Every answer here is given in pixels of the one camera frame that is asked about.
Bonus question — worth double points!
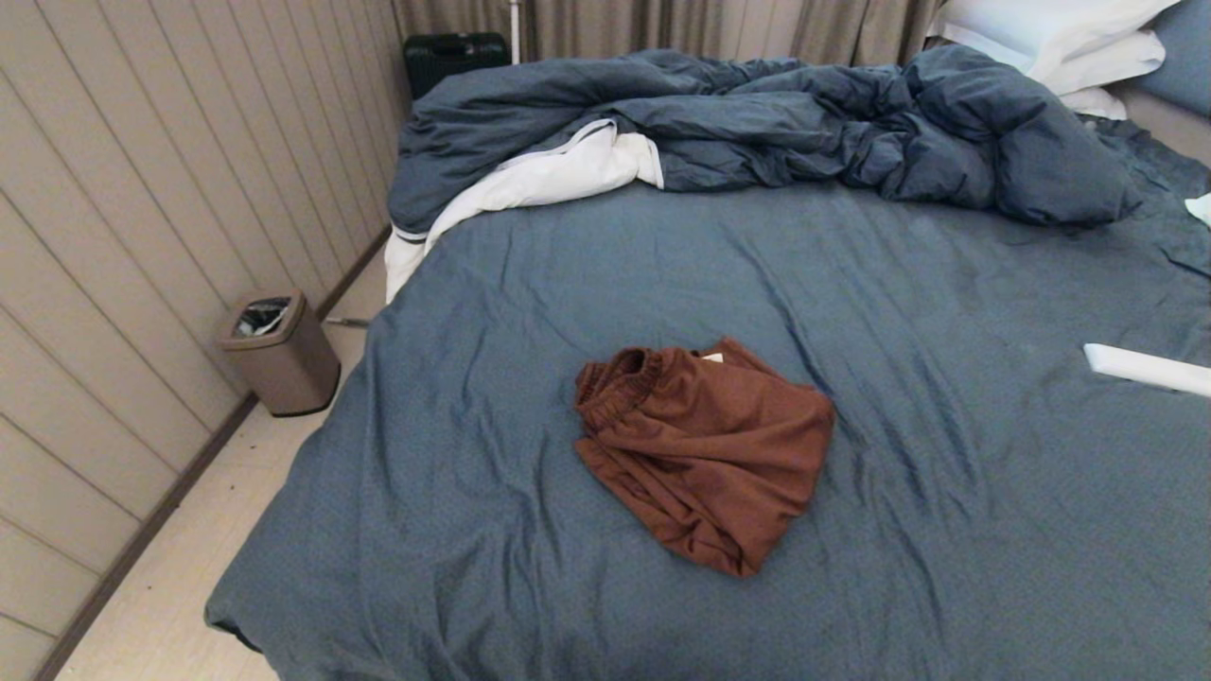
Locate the brown shorts with white print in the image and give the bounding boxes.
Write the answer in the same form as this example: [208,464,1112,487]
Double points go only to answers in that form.
[573,337,836,580]

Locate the beige trash bin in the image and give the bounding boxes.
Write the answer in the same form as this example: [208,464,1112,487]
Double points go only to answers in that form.
[216,288,342,417]

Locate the dark green suitcase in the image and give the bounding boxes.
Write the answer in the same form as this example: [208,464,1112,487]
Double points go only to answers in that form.
[403,32,512,100]

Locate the beige curtain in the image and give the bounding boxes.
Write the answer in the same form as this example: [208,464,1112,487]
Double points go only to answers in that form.
[393,0,947,67]

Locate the crumpled dark blue duvet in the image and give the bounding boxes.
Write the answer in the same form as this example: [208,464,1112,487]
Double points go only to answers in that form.
[388,43,1146,237]

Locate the black trash bag liner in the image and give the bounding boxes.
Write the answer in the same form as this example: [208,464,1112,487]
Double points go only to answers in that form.
[234,297,291,338]

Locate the blue bed sheet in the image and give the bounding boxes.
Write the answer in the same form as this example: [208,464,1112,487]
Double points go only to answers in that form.
[203,118,1211,681]

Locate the large white pillow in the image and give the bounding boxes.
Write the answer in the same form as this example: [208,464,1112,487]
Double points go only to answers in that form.
[941,0,1184,79]

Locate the white flat paper strip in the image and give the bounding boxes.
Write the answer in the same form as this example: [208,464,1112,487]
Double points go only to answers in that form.
[1083,343,1211,398]

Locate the small white pillow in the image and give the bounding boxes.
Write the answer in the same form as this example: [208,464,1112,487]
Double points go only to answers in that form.
[1060,87,1129,121]

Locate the flat white pillow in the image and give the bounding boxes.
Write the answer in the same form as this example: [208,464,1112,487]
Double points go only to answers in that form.
[932,28,1167,96]

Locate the beige mattress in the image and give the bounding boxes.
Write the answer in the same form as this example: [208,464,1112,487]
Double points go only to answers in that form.
[1107,85,1211,166]

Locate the blue pillow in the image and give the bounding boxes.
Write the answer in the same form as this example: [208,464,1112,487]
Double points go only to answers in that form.
[1131,0,1211,119]

